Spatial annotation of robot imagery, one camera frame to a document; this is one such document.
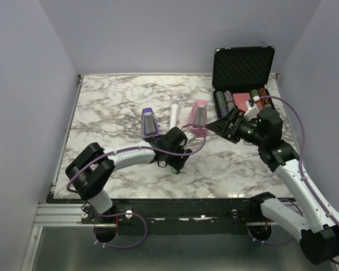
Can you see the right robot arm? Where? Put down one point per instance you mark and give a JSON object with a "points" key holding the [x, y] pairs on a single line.
{"points": [[317, 229]]}

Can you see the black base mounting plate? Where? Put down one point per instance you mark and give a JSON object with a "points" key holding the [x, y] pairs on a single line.
{"points": [[180, 217]]}

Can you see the pink metronome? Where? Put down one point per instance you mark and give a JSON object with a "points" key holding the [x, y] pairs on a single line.
{"points": [[197, 119]]}

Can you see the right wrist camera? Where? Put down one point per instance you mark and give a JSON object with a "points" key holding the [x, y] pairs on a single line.
{"points": [[252, 110]]}

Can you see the pink card deck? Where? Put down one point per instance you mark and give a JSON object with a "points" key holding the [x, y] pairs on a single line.
{"points": [[240, 100]]}

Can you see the black poker chip case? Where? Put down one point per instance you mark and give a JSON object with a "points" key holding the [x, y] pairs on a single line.
{"points": [[240, 70]]}

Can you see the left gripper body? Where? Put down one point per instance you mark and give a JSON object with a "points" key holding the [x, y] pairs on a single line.
{"points": [[175, 161]]}

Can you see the aluminium frame rail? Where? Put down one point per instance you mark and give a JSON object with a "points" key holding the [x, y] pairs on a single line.
{"points": [[59, 215]]}

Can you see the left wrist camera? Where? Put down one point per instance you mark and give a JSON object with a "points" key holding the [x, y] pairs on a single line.
{"points": [[190, 136]]}

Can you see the purple metronome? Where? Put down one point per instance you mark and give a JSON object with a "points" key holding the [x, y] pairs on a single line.
{"points": [[149, 126]]}

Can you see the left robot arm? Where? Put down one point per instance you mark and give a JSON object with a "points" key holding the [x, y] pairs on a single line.
{"points": [[94, 165]]}

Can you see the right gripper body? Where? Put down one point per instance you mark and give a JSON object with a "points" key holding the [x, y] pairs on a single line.
{"points": [[235, 118]]}

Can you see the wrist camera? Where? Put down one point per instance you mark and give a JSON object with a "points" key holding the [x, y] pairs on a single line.
{"points": [[252, 110], [190, 136]]}

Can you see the white microphone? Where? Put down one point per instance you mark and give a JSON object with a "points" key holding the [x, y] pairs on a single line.
{"points": [[174, 112]]}

